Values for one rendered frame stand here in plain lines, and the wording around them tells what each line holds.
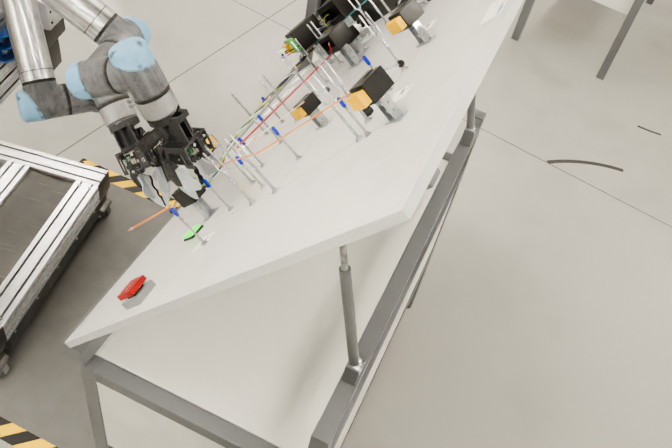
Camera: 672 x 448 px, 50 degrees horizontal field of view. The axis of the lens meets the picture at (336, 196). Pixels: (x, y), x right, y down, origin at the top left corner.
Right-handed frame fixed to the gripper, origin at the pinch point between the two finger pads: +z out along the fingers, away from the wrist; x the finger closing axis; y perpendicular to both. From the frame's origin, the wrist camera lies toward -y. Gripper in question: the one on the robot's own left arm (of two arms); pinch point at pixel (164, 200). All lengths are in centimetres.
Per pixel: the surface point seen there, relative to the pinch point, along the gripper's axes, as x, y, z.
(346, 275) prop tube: 35, 39, 26
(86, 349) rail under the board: -27.9, 10.0, 22.7
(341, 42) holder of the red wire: 53, -16, -17
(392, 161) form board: 50, 58, 10
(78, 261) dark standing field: -72, -108, 5
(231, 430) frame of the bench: -5, 13, 52
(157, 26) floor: -28, -231, -91
